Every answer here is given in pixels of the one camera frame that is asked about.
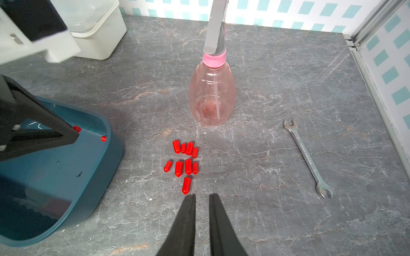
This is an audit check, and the red sleeve one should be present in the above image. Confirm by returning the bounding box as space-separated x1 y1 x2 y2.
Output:
192 147 199 159

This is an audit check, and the red sleeve six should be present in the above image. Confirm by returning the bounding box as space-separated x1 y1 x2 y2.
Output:
185 159 192 176

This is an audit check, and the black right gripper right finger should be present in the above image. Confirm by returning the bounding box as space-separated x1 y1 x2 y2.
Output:
209 194 247 256

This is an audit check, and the red sleeve seven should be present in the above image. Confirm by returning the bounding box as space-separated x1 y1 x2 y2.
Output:
192 162 199 175

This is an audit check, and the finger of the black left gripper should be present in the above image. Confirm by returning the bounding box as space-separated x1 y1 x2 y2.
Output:
9 96 79 154

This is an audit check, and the teal plastic storage box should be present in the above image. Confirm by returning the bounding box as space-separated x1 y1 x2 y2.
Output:
1 98 124 247

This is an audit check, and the white plastic storage case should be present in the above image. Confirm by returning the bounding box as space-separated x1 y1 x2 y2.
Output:
51 0 127 60

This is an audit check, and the red sleeve five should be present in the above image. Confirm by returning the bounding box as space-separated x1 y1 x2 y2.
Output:
175 161 184 177

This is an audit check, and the red sleeve three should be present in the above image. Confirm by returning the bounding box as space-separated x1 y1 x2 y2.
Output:
182 177 192 195

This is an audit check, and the red sleeve eight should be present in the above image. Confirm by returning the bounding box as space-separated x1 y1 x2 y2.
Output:
73 125 82 133

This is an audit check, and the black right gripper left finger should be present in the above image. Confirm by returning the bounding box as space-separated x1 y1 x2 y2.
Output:
157 194 196 256

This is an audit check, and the red sleeve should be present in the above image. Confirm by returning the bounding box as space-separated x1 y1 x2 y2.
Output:
181 143 187 154
173 140 181 154
185 142 194 156

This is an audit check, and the red sleeve four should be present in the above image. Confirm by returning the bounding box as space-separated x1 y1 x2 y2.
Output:
163 161 173 172

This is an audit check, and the silver open-end wrench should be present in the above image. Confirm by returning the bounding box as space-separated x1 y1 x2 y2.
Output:
284 119 334 198

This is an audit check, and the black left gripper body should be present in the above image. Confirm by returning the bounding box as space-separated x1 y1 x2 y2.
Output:
1 75 35 162

